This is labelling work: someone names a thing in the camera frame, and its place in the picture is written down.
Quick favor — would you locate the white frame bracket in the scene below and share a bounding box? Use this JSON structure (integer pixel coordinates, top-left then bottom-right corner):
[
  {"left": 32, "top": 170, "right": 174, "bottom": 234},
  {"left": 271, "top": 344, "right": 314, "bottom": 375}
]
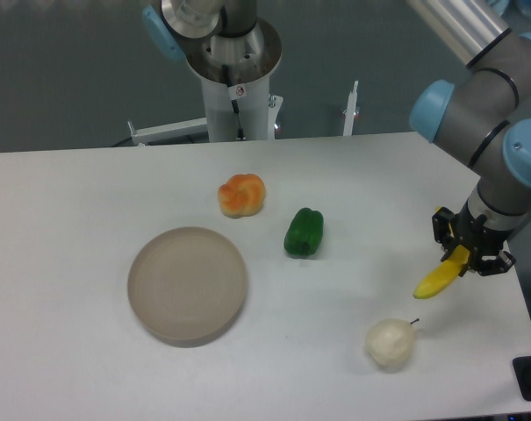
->
[
  {"left": 127, "top": 118, "right": 207, "bottom": 146},
  {"left": 342, "top": 80, "right": 359, "bottom": 137}
]

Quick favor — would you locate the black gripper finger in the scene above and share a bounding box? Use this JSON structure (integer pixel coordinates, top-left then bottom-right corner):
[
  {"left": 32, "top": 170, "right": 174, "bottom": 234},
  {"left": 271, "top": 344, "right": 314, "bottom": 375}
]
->
[
  {"left": 468, "top": 251, "right": 516, "bottom": 276},
  {"left": 431, "top": 207, "right": 456, "bottom": 262}
]

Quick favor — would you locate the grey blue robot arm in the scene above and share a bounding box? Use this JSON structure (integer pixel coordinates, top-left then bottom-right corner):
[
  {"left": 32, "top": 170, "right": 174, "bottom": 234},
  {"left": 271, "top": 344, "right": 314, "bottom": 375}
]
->
[{"left": 142, "top": 1, "right": 531, "bottom": 276}]

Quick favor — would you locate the orange knotted bread roll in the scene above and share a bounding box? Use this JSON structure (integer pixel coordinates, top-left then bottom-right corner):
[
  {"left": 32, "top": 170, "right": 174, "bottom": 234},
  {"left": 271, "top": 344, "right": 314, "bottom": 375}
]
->
[{"left": 218, "top": 174, "right": 266, "bottom": 218}]

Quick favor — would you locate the green bell pepper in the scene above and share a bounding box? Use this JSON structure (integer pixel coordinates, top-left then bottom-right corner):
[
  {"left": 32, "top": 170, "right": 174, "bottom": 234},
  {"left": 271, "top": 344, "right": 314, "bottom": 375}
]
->
[{"left": 283, "top": 208, "right": 324, "bottom": 257}]

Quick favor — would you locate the white left frame bracket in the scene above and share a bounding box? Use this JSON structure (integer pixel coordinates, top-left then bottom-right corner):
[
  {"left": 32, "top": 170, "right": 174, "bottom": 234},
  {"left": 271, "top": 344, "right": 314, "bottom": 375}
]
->
[{"left": 127, "top": 118, "right": 207, "bottom": 146}]

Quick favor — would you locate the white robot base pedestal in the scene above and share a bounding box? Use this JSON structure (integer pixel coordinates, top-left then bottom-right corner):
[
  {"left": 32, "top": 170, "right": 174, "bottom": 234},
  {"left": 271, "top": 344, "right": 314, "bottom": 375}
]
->
[{"left": 187, "top": 18, "right": 282, "bottom": 143}]

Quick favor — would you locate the white toy pear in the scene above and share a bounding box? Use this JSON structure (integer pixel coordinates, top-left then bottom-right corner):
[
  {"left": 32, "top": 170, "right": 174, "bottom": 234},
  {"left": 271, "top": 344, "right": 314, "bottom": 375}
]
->
[{"left": 363, "top": 318, "right": 420, "bottom": 373}]

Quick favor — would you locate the yellow toy banana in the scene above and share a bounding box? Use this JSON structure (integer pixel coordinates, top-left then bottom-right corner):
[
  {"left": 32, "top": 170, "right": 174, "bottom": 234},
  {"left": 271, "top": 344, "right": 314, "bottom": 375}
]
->
[{"left": 413, "top": 246, "right": 470, "bottom": 299}]

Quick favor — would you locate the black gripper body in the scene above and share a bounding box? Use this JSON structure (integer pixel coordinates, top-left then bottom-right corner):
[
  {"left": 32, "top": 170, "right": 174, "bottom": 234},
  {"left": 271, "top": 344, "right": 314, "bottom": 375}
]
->
[{"left": 452, "top": 204, "right": 510, "bottom": 256}]

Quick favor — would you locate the black base cable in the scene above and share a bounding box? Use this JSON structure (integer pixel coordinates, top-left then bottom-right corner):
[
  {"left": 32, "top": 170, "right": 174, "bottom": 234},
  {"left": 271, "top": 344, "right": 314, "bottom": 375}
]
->
[{"left": 220, "top": 64, "right": 248, "bottom": 142}]

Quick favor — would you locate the white right frame bracket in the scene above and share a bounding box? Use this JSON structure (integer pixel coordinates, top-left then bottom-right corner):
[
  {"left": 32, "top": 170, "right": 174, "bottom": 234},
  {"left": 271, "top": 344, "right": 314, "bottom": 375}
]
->
[{"left": 342, "top": 80, "right": 359, "bottom": 137}]

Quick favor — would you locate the beige round plate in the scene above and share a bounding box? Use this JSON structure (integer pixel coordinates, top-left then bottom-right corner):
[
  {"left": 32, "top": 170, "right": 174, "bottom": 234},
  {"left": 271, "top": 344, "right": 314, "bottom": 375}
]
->
[{"left": 127, "top": 227, "right": 248, "bottom": 347}]

